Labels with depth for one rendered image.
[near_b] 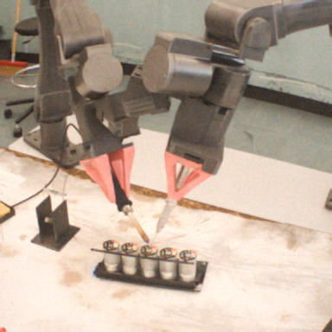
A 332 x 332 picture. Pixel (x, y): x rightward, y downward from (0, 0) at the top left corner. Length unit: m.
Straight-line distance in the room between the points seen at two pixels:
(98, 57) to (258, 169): 0.50
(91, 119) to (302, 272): 0.40
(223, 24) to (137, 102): 0.15
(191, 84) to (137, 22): 3.13
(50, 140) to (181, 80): 0.62
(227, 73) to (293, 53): 2.72
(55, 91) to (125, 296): 0.49
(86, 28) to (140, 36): 2.92
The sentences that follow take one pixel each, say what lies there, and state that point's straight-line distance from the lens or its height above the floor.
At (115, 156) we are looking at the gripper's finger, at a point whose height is 0.90.
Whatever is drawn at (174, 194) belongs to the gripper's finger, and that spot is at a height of 0.91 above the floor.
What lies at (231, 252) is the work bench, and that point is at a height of 0.75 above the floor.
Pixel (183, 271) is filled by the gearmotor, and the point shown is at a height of 0.79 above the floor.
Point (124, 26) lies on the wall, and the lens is 3.81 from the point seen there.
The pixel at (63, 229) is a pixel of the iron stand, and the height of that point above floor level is 0.77.
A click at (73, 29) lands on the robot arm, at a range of 0.84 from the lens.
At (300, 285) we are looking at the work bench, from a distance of 0.85.
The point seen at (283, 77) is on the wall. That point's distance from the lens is 3.43.
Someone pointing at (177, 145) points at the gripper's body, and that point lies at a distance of 0.66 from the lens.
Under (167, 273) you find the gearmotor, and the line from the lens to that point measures 0.81.
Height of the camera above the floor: 1.30
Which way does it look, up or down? 29 degrees down
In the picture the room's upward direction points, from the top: straight up
